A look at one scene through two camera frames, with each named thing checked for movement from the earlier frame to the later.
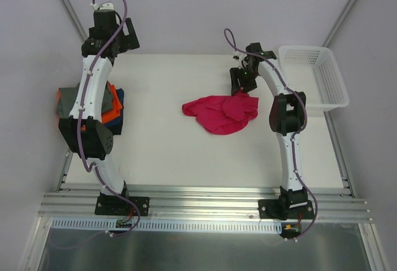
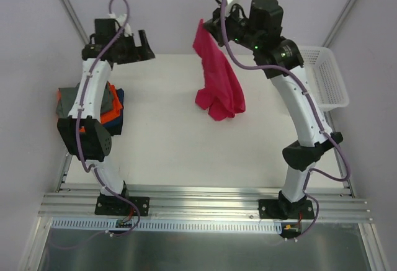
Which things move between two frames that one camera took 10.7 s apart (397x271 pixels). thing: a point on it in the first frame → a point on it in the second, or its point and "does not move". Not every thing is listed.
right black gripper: (242, 77) → (215, 28)
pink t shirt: (223, 115) → (220, 92)
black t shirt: (116, 130) does not move
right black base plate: (285, 209) does not move
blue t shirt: (120, 93) does not move
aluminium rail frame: (72, 202) does not move
